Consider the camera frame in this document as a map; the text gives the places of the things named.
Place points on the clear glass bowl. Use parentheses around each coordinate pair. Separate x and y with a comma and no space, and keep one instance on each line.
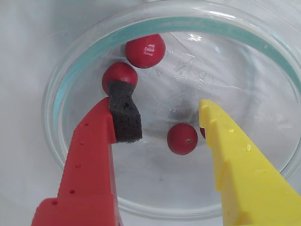
(152,164)

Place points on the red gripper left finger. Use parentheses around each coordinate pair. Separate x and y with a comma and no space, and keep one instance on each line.
(89,164)

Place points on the white table cloth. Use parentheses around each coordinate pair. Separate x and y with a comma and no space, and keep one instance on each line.
(23,94)

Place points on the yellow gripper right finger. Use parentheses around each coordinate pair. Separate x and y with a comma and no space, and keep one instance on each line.
(247,176)

